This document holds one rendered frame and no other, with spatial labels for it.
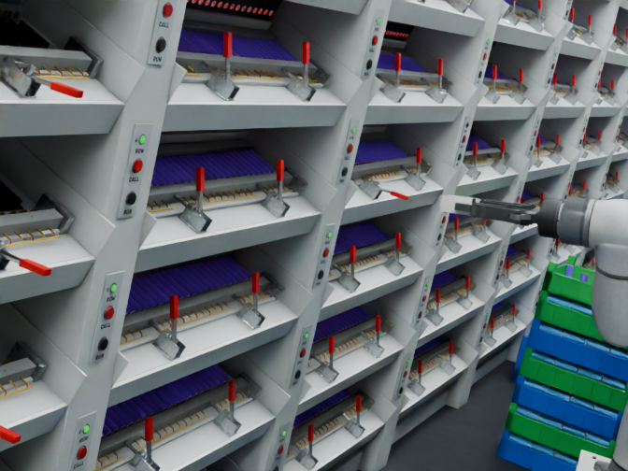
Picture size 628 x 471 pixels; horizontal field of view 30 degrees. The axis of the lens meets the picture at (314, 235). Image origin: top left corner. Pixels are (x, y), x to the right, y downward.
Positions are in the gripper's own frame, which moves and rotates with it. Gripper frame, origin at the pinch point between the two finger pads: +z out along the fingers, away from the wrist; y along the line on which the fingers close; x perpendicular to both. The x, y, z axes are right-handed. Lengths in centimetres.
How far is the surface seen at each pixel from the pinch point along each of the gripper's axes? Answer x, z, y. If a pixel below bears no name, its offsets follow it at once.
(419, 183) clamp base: 0.4, 17.0, 26.0
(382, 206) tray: -3.2, 17.4, 5.5
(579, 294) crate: -29, -10, 85
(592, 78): 27, 12, 183
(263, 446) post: -47, 24, -27
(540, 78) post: 26, 13, 113
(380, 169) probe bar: 3.5, 22.0, 14.4
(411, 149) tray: 7, 25, 43
